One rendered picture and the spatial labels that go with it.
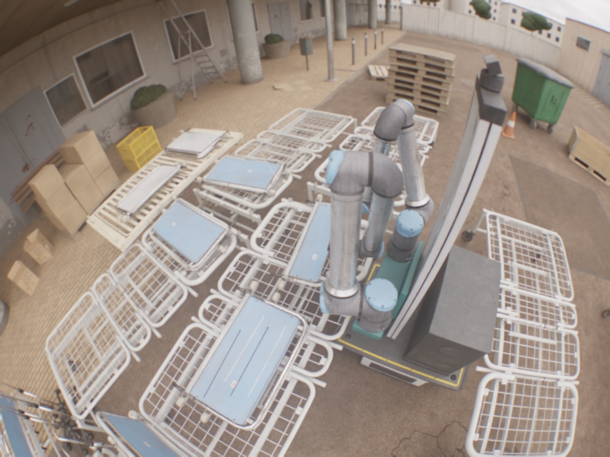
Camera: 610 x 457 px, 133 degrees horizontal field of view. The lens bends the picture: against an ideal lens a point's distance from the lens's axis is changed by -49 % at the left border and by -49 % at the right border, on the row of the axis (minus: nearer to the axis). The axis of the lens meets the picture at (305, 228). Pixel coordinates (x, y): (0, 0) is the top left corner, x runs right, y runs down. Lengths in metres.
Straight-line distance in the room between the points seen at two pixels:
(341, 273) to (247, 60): 6.64
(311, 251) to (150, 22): 7.19
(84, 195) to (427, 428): 4.71
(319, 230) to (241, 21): 6.04
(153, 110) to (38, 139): 2.69
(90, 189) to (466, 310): 4.47
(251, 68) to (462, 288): 6.82
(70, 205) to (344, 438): 4.15
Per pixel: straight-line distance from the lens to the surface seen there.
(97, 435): 2.81
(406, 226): 1.40
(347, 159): 0.81
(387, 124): 1.21
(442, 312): 1.32
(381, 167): 0.81
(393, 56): 5.29
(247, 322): 1.56
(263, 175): 2.43
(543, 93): 6.55
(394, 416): 2.01
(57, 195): 4.13
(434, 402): 2.10
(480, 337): 1.36
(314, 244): 1.82
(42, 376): 3.63
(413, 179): 1.44
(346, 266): 1.01
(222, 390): 1.51
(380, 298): 1.13
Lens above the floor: 1.96
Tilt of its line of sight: 48 degrees down
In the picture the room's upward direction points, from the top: 7 degrees counter-clockwise
